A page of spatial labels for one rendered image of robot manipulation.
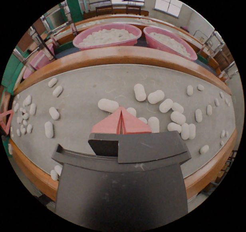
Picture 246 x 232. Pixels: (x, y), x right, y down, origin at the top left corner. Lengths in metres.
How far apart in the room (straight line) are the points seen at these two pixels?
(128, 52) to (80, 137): 0.21
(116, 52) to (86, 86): 0.11
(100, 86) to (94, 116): 0.06
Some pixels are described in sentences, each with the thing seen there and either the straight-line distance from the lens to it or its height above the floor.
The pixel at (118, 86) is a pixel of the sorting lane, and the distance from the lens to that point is 0.16.
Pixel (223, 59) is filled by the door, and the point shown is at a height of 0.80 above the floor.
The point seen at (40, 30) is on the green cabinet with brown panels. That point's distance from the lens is 1.16.
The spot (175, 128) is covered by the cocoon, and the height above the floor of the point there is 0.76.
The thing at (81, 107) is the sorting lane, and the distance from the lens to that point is 0.17.
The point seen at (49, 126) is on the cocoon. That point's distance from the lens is 0.20.
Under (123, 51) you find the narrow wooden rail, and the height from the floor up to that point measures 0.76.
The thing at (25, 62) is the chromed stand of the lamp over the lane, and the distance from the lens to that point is 0.44.
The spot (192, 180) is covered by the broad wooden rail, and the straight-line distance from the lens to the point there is 0.28.
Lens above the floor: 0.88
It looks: 76 degrees down
